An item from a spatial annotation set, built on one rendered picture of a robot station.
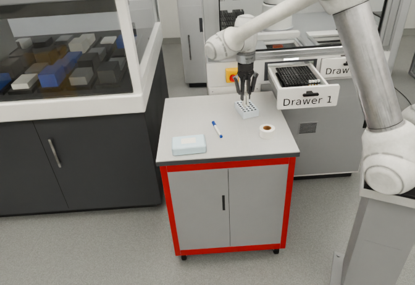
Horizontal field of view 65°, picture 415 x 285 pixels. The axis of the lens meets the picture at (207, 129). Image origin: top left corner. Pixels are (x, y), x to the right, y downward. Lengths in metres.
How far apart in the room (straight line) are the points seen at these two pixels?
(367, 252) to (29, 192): 1.91
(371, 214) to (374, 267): 0.31
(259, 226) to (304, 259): 0.38
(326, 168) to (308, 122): 0.43
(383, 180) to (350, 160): 1.34
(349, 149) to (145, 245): 1.45
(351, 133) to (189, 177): 1.20
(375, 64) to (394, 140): 0.23
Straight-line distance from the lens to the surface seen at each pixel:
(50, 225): 2.43
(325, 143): 2.26
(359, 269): 1.74
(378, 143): 1.09
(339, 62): 1.97
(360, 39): 1.03
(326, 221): 2.22
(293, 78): 1.75
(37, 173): 2.20
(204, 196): 1.56
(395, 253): 1.62
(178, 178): 1.48
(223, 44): 1.34
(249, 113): 1.64
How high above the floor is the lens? 1.62
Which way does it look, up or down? 33 degrees down
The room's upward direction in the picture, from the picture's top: 4 degrees counter-clockwise
